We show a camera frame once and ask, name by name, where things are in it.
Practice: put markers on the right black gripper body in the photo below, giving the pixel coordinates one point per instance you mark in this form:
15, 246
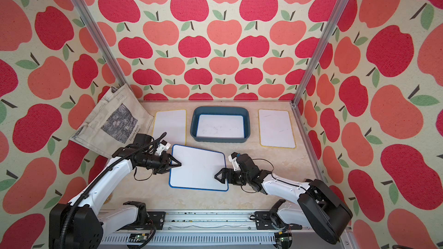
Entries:
236, 177

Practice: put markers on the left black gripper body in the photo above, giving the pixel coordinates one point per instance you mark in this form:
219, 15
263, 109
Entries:
160, 162

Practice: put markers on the blue framed whiteboard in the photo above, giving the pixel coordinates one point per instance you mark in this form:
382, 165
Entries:
220, 126
198, 169

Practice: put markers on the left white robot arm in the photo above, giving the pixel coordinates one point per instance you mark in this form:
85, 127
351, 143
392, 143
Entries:
97, 193

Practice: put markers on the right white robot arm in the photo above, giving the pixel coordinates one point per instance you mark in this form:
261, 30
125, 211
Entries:
310, 204

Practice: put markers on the dark teal storage box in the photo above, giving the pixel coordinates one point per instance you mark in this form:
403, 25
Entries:
219, 110

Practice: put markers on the beige printed tote bag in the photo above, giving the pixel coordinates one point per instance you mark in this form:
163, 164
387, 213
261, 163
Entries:
113, 122

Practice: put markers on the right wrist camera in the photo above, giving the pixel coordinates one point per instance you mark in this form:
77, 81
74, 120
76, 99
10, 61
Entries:
242, 162

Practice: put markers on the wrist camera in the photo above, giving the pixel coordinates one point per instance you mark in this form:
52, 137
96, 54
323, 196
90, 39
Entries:
147, 144
242, 162

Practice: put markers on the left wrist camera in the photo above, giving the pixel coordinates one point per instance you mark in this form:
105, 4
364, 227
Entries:
147, 144

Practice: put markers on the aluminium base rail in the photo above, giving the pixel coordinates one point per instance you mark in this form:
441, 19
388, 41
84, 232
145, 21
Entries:
136, 228

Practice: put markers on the left aluminium frame post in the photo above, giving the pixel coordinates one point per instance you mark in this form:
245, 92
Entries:
100, 41

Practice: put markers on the aluminium frame post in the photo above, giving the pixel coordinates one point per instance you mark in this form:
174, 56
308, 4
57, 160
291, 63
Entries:
330, 26
100, 41

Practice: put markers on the right aluminium frame post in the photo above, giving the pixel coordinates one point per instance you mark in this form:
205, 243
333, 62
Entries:
330, 26

